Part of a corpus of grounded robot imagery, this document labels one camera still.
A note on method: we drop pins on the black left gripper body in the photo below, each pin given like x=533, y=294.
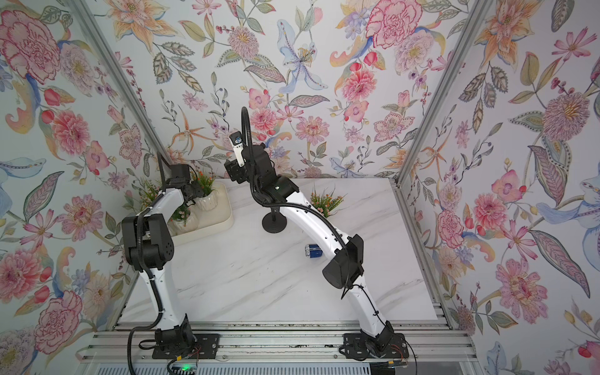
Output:
x=194, y=190

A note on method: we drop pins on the aluminium corner post right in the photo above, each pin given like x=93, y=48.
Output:
x=416, y=138

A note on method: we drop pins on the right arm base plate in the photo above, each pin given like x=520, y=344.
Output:
x=361, y=347

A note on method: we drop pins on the pink flower potted plant boxed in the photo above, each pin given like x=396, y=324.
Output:
x=182, y=219

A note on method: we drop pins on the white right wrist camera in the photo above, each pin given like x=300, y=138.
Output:
x=238, y=145

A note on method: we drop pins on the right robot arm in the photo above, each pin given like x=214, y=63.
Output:
x=344, y=253

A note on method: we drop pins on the aluminium mounting rail frame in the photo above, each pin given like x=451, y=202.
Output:
x=433, y=345

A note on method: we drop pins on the pink flower potted plant back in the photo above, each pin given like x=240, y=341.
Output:
x=326, y=202

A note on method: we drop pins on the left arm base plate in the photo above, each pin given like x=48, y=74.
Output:
x=201, y=346

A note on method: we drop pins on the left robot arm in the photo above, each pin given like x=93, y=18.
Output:
x=149, y=247

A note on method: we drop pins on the aluminium corner post left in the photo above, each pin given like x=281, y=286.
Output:
x=83, y=16

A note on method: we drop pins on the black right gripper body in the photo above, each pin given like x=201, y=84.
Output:
x=238, y=173

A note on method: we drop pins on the blue metal can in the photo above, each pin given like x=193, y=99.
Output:
x=313, y=251

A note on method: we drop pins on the orange flower potted plant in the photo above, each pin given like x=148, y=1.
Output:
x=205, y=190

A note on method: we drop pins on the cream plastic storage box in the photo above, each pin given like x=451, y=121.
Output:
x=209, y=215

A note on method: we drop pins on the black microphone stand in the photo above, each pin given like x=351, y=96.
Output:
x=274, y=222

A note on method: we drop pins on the aluminium corner post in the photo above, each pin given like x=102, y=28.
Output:
x=416, y=138
x=83, y=16

